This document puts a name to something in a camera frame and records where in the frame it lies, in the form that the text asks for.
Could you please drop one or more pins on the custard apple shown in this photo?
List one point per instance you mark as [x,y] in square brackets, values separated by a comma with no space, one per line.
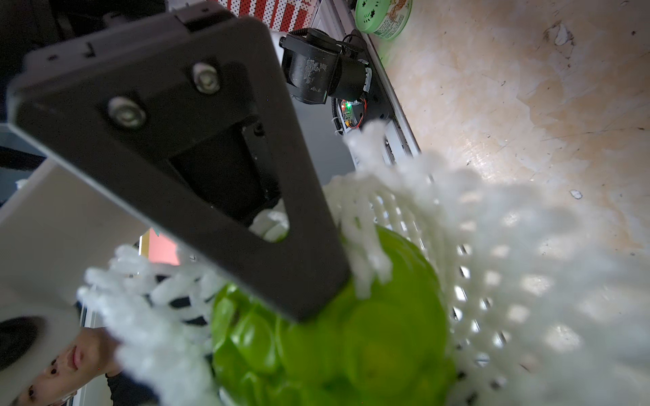
[388,349]

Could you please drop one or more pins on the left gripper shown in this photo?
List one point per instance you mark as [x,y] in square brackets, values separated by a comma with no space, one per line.
[183,119]

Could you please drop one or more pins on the person's face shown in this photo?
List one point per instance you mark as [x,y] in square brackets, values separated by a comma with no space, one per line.
[91,354]

